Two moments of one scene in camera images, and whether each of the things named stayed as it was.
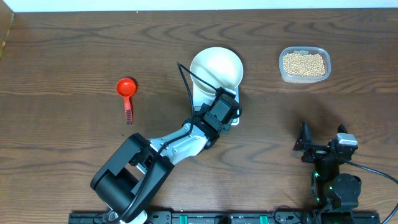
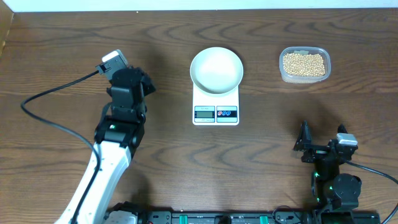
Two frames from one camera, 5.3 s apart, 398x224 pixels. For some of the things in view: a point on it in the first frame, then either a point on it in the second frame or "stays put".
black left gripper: x=226 y=121 to x=147 y=88
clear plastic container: x=304 y=65 stays put
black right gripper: x=316 y=152 stays put
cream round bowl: x=219 y=66 stays put
